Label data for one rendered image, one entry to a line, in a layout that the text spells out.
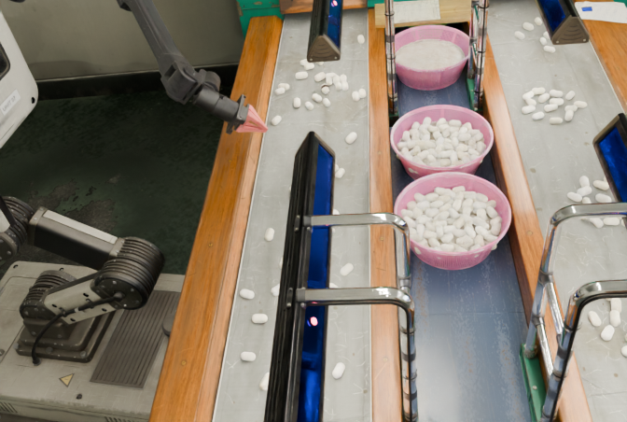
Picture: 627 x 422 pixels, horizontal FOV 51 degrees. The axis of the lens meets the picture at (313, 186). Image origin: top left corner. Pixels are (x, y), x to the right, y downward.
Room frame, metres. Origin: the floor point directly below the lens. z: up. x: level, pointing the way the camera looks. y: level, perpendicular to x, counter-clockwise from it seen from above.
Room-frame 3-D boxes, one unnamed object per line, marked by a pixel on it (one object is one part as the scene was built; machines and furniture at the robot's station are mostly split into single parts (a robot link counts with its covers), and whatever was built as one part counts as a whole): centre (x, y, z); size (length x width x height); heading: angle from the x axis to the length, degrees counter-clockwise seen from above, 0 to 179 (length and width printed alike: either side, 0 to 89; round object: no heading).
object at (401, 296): (0.66, -0.04, 0.90); 0.20 x 0.19 x 0.45; 171
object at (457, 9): (1.98, -0.46, 0.77); 0.33 x 0.15 x 0.01; 81
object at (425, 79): (1.76, -0.43, 0.72); 0.27 x 0.27 x 0.10
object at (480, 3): (1.56, -0.59, 0.90); 0.20 x 0.19 x 0.45; 171
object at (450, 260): (1.05, -0.31, 0.72); 0.27 x 0.27 x 0.10
